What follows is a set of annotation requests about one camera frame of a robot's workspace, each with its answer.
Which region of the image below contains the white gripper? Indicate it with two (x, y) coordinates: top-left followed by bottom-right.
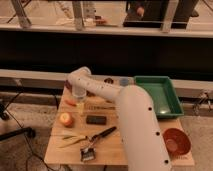
(72, 87), (87, 116)

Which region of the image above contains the orange red pepper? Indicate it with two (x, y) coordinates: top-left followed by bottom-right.
(65, 100), (77, 107)

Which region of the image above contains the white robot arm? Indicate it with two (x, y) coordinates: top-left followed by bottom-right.
(67, 67), (172, 171)

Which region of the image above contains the metal cup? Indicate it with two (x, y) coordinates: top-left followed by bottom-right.
(119, 78), (129, 86)

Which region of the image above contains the black rectangular block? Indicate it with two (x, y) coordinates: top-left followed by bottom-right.
(86, 115), (107, 125)

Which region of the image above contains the red yellow apple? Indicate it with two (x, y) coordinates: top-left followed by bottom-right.
(59, 113), (74, 127)

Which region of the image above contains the wooden board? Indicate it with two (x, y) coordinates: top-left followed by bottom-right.
(45, 85), (194, 171)

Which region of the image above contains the purple bowl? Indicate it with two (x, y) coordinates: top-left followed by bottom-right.
(65, 80), (72, 90)

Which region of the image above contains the dark brown pinecone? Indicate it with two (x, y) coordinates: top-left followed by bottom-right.
(104, 78), (114, 84)

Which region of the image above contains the green plastic bin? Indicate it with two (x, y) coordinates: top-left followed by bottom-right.
(134, 76), (184, 119)

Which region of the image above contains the red brown bowl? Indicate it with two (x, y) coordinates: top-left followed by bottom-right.
(163, 128), (191, 156)

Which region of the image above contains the black handled brush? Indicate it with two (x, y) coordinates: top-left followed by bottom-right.
(80, 126), (117, 162)

